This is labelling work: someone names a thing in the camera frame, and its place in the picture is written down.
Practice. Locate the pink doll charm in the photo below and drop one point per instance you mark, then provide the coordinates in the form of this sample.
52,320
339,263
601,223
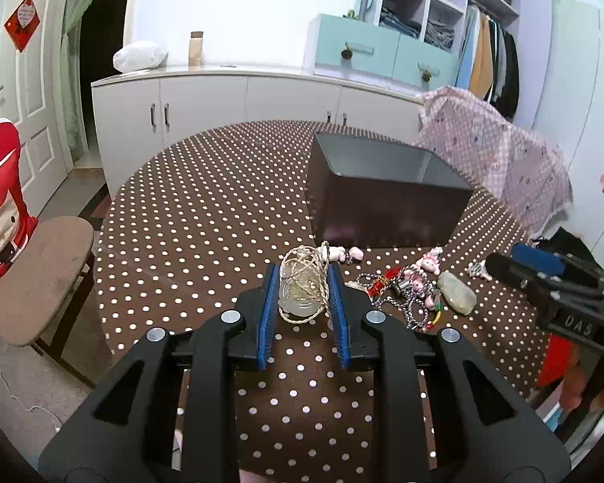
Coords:
415,282

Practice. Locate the pink rabbit charm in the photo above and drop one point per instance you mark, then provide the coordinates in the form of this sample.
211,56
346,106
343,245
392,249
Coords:
429,263

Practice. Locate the white pink animal charm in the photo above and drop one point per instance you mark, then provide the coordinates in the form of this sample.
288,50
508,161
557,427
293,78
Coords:
337,253

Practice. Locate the red tassel charm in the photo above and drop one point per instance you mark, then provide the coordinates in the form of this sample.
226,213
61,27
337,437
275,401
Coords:
382,281

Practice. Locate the pale carved jade pendant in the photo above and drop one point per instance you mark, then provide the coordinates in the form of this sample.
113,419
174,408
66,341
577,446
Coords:
455,292

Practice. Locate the white panel door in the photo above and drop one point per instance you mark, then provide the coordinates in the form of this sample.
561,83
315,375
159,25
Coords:
35,100

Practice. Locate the red chair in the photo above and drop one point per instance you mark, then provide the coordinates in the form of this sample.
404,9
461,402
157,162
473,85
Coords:
556,362

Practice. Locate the black storage box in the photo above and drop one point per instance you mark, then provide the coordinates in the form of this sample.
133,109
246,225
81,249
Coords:
382,211

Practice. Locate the folded blue clothes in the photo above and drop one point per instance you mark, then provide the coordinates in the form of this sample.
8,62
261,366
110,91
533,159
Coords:
400,22

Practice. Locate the red chair cover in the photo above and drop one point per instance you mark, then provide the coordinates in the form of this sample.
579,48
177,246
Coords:
0,196

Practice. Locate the white low cabinet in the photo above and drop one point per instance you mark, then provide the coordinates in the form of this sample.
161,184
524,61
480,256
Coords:
206,105

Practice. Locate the red diamond door decoration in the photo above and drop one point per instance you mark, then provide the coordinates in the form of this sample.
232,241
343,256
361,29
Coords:
22,22

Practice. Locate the dark cloth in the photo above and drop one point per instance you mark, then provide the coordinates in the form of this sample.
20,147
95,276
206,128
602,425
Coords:
566,239

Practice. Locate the small pink bear charm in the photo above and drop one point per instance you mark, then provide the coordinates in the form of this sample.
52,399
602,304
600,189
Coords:
355,253

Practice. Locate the beige bottle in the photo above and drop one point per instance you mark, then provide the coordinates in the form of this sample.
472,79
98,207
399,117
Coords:
196,50

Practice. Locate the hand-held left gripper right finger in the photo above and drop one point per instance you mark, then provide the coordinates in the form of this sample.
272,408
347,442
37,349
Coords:
340,312

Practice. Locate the teal drawer cabinet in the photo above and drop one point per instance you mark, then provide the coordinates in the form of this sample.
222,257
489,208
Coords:
372,53

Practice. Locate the folded grey clothes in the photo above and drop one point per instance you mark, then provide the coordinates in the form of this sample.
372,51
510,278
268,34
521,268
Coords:
439,35

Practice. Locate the pinecone ornament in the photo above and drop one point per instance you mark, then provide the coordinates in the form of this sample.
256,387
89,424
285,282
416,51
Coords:
425,77
347,53

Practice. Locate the white beaded hair clip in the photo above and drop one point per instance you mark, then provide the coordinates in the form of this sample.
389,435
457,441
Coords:
478,270

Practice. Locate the wooden chair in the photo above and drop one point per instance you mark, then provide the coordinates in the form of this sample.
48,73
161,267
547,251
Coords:
40,276

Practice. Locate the brown polka dot tablecloth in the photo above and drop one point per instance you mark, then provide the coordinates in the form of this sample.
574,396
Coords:
206,211

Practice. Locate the pink checkered cloth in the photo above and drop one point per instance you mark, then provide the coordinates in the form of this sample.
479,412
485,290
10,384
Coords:
483,151

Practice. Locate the white pillow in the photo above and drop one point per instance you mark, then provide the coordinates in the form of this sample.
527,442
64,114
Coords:
138,56

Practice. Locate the row of hanging clothes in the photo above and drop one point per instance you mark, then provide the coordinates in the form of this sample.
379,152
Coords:
488,60

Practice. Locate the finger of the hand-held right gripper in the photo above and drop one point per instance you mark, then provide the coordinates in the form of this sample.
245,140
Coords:
511,267
536,257

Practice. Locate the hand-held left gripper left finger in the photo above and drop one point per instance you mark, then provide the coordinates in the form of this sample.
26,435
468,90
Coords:
269,312

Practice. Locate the green curtain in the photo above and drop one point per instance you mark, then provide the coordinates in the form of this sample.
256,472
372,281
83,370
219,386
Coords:
73,60

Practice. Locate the person's right hand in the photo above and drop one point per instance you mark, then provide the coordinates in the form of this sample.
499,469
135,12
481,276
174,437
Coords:
576,382

